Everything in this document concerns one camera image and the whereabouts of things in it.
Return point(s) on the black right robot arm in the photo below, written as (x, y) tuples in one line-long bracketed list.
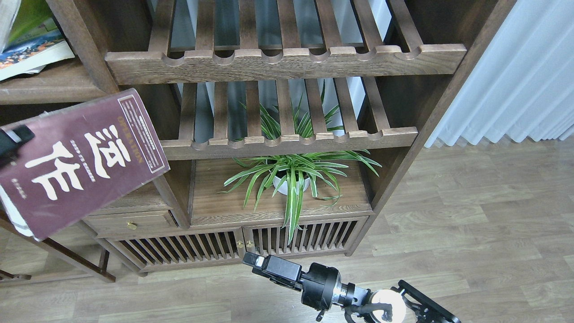
[(390, 306)]

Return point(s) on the dark wooden bookshelf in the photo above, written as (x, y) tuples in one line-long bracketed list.
[(248, 90)]

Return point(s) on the colourful 300 paperback book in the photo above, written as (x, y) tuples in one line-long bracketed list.
[(33, 51)]

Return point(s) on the maroon book white characters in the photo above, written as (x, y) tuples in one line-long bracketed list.
[(82, 158)]

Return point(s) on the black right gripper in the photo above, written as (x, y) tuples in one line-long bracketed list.
[(321, 286)]

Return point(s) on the white pleated curtain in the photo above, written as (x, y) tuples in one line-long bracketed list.
[(523, 85)]

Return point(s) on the green spider plant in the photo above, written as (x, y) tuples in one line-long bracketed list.
[(260, 171)]

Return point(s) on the white plant pot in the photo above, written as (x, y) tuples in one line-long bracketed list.
[(283, 189)]

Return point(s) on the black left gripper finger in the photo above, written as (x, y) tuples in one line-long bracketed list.
[(11, 141)]

